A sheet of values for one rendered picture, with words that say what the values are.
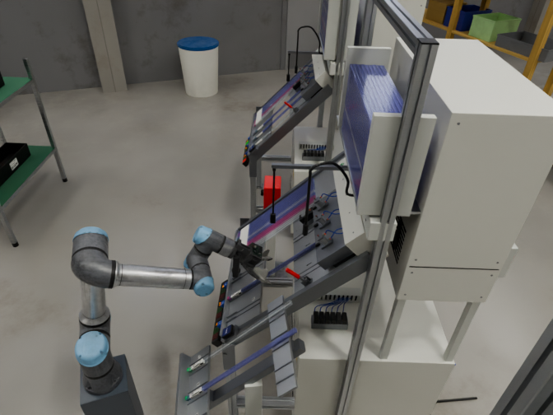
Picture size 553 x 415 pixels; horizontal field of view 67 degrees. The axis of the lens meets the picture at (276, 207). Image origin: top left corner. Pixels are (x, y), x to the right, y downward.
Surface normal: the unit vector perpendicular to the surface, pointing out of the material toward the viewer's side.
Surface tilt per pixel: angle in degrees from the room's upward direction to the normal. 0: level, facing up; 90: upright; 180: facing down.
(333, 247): 44
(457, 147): 90
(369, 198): 90
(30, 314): 0
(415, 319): 0
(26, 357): 0
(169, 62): 90
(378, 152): 90
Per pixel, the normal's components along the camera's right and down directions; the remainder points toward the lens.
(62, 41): 0.34, 0.58
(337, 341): 0.03, -0.80
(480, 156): -0.02, 0.60
